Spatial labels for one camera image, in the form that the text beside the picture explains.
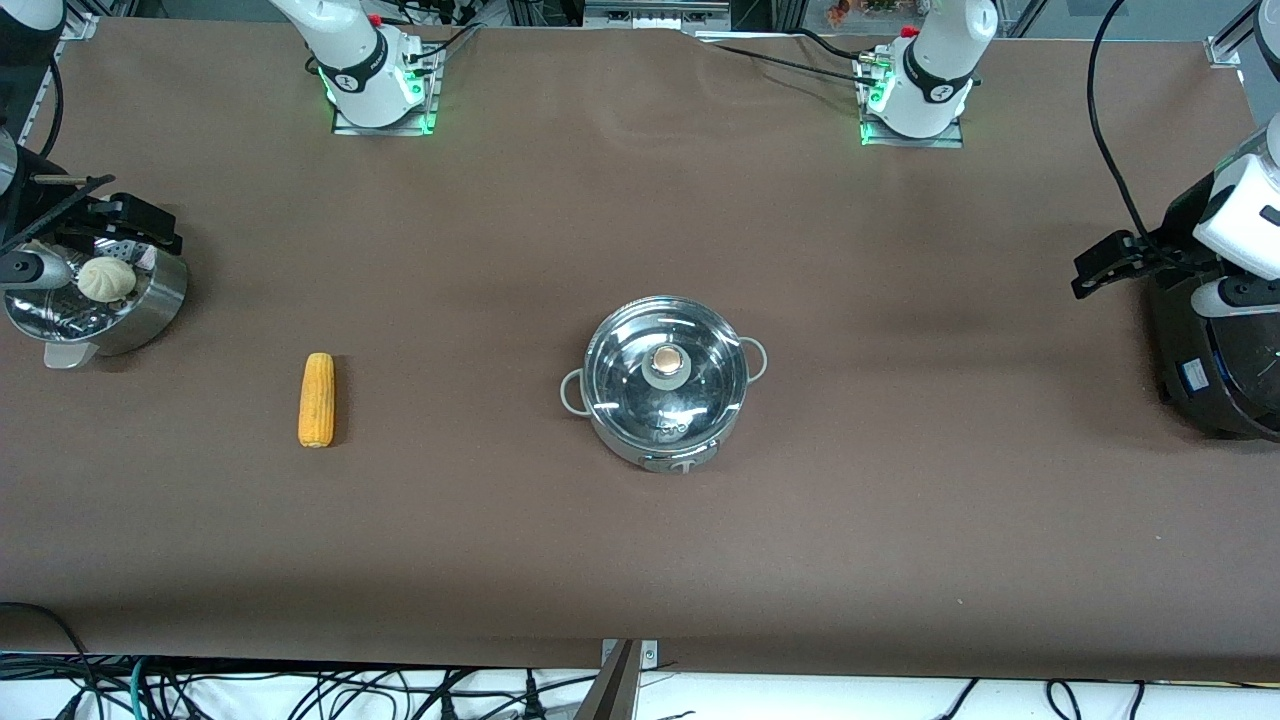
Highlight aluminium frame rail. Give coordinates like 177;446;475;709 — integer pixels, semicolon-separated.
1205;0;1280;69
18;12;101;151

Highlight long black table cable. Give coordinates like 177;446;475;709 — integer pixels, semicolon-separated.
695;38;886;91

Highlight short black table cable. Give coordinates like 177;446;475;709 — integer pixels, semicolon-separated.
795;25;881;63

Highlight white steamed bun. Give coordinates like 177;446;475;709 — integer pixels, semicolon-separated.
78;256;138;304

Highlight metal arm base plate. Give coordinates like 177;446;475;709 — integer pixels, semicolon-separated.
858;50;966;149
332;45;441;136

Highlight black rice cooker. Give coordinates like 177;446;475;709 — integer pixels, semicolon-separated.
1145;180;1280;443

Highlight grey metal box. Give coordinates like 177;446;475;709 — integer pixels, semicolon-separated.
583;0;733;31

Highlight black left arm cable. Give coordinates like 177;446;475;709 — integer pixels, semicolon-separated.
1088;0;1161;251

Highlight dark camera stand post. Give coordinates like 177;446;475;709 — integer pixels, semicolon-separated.
575;640;641;720

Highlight stainless steel steamer pot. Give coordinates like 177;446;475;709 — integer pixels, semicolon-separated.
3;235;189;369

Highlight steel pot pale green handles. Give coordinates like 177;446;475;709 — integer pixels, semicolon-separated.
560;295;769;474

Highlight yellow corn cob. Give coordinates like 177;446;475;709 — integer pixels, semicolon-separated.
298;352;336;449

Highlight glass pot lid with knob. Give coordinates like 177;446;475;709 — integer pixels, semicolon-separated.
583;295;751;447

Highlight brown table cover sheet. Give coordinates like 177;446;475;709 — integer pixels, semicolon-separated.
0;15;1280;683

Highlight black base power cable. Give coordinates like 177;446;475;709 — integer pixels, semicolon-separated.
400;15;486;76

